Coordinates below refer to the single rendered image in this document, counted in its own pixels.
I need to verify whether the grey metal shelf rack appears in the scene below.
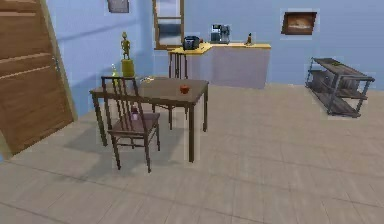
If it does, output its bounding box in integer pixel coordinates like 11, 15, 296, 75
305, 57, 376, 119

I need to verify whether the grey framed wall picture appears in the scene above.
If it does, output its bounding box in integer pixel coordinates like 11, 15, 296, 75
107, 0, 130, 14

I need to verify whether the brown framed wall picture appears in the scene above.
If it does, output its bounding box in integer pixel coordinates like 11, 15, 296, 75
280, 11, 318, 36

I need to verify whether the green glass bottle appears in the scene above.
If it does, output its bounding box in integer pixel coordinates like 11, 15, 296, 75
110, 63, 120, 87

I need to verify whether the yellow figure statue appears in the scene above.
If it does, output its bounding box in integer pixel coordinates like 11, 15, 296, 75
120, 31, 136, 78

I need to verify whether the dark brown dining table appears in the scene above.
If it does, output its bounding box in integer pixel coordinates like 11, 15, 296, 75
89, 77, 210, 164

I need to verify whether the dark wooden stool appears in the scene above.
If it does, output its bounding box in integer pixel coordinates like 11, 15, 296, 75
168, 51, 189, 80

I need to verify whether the wooden framed window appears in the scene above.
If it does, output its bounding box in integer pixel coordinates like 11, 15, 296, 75
152, 0, 185, 51

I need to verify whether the dark brown wooden chair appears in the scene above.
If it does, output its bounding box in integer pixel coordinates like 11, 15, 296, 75
100, 75, 162, 174

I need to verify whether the silver coffee machine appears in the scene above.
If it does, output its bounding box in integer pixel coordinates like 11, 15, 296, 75
210, 24, 231, 45

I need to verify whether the brown wooden room door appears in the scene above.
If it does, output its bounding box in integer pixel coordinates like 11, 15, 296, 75
0, 0, 79, 157

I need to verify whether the yellow topped kitchen counter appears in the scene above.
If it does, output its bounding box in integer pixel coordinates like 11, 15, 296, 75
168, 41, 272, 90

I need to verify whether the black toaster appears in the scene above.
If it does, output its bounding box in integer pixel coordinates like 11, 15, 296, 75
182, 35, 201, 51

